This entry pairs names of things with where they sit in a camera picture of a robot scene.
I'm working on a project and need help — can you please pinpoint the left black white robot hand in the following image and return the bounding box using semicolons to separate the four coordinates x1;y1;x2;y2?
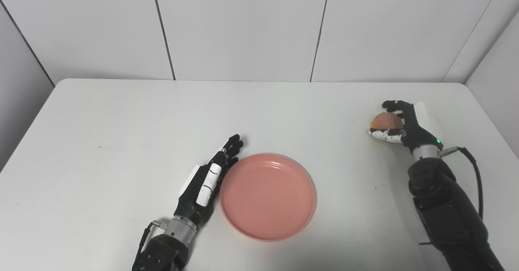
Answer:
174;134;244;226

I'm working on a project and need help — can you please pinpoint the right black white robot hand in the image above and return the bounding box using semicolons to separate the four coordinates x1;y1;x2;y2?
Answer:
368;100;444;155

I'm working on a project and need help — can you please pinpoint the golden cream puff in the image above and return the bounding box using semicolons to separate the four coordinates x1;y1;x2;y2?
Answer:
371;113;405;131

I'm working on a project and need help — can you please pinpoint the pink round plate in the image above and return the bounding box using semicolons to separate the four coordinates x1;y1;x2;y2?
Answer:
219;153;317;242

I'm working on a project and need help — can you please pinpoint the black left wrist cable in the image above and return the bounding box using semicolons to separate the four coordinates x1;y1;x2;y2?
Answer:
138;220;169;259

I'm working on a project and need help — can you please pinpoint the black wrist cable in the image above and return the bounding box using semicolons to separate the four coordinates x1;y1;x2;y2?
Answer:
138;220;169;259
438;146;484;221

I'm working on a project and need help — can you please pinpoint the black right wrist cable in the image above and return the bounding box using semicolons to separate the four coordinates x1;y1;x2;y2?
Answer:
438;146;484;221

